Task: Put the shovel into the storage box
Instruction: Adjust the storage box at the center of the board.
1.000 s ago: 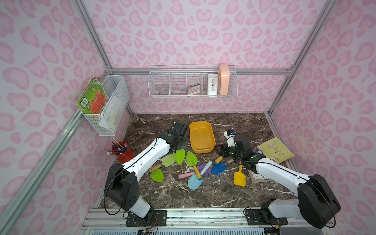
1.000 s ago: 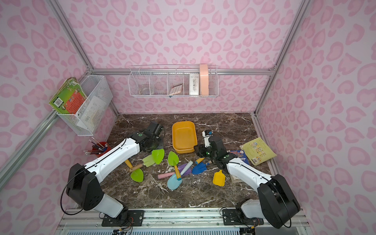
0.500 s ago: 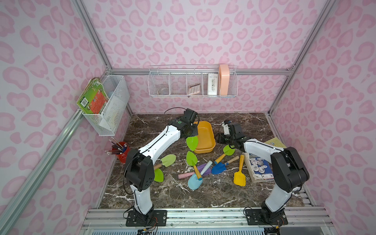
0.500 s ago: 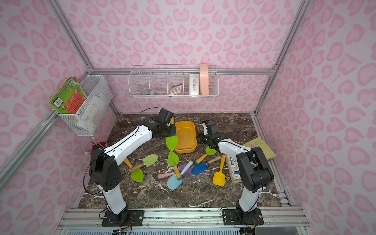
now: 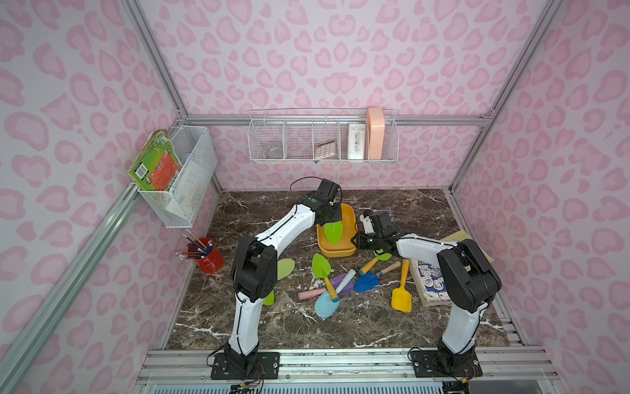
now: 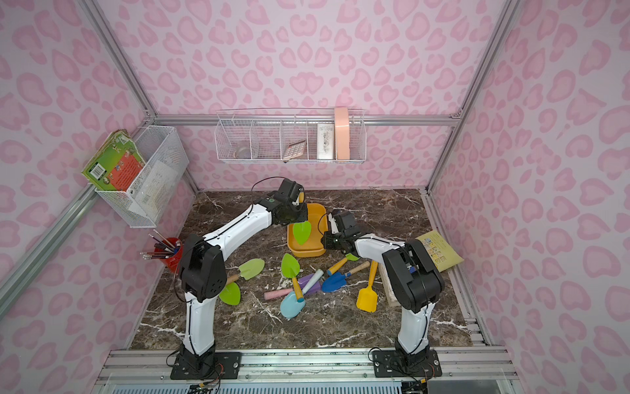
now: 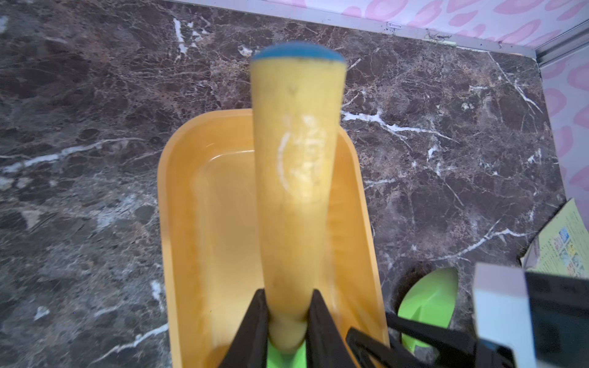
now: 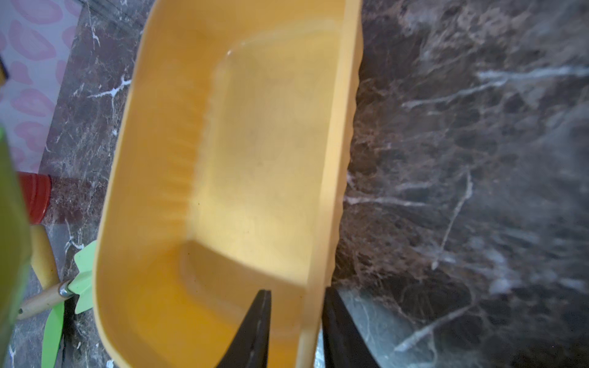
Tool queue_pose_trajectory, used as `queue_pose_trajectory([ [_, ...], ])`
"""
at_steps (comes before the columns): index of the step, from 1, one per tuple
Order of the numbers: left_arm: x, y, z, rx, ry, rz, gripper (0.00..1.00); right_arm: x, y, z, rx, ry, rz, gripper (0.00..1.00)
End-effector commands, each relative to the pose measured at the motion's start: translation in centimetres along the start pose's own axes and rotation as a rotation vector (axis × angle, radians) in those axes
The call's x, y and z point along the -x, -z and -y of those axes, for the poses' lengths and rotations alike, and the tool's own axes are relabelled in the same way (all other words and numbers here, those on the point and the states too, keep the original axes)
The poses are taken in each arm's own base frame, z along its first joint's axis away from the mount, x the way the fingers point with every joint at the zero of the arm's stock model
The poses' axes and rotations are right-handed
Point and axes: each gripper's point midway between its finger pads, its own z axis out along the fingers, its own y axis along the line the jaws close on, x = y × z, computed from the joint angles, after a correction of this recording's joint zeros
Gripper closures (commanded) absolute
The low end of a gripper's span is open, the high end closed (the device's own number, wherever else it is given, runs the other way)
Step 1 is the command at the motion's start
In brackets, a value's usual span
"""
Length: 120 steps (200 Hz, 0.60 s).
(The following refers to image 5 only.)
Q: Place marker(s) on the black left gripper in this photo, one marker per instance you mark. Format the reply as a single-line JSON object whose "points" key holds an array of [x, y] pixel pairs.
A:
{"points": [[330, 213]]}

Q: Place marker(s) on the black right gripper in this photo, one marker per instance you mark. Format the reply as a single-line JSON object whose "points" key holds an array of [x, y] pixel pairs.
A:
{"points": [[372, 241]]}

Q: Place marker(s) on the green leaf shovel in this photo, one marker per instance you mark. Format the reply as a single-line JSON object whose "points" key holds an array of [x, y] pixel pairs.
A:
{"points": [[333, 232]]}

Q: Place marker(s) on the blue shovel wooden handle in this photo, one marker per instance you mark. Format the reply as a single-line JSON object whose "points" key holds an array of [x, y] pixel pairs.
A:
{"points": [[370, 280]]}

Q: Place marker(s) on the green shovel blue-tipped handle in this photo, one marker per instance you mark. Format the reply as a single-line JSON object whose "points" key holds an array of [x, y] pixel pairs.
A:
{"points": [[322, 269]]}

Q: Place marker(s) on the purple shovel pink handle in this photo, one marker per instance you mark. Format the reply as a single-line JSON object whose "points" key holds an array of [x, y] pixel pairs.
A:
{"points": [[336, 281]]}

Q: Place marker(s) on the green shovel under left arm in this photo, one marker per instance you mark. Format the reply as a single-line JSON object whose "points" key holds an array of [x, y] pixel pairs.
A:
{"points": [[284, 268]]}

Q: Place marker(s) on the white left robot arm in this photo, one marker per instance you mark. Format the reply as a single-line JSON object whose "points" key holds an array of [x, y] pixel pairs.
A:
{"points": [[254, 268]]}

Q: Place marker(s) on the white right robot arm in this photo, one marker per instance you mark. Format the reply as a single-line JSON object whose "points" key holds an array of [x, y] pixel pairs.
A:
{"points": [[471, 281]]}

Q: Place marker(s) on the orange storage box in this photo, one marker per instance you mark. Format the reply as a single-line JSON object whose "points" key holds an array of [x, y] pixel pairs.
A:
{"points": [[344, 247]]}

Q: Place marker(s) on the white box on shelf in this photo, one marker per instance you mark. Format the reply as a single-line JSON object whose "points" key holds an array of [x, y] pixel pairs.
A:
{"points": [[356, 141]]}

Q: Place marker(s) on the pink box on shelf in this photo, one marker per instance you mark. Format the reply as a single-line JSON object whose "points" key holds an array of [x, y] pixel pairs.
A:
{"points": [[376, 133]]}

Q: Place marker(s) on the small calculator on shelf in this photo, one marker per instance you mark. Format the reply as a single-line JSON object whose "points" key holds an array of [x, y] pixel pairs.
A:
{"points": [[325, 150]]}

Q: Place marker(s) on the red pen cup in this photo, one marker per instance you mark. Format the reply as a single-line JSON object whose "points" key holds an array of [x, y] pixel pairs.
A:
{"points": [[212, 260]]}

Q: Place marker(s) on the white paper in basket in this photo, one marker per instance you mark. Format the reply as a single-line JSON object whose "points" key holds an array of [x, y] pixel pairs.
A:
{"points": [[188, 191]]}

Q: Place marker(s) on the green red book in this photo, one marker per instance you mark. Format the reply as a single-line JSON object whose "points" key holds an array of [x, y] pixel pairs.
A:
{"points": [[157, 165]]}

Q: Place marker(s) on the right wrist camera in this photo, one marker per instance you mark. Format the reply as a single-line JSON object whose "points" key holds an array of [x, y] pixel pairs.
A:
{"points": [[366, 220]]}

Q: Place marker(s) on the white wire wall shelf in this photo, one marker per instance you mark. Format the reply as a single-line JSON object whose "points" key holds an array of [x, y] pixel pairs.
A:
{"points": [[290, 135]]}

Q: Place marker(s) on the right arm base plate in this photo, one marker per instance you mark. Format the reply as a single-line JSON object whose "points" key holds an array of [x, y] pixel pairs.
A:
{"points": [[442, 364]]}

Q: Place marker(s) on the white mesh wall basket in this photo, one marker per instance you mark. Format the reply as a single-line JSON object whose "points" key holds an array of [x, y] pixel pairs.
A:
{"points": [[192, 143]]}

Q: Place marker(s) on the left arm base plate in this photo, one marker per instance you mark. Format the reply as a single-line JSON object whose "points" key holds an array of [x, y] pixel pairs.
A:
{"points": [[237, 367]]}

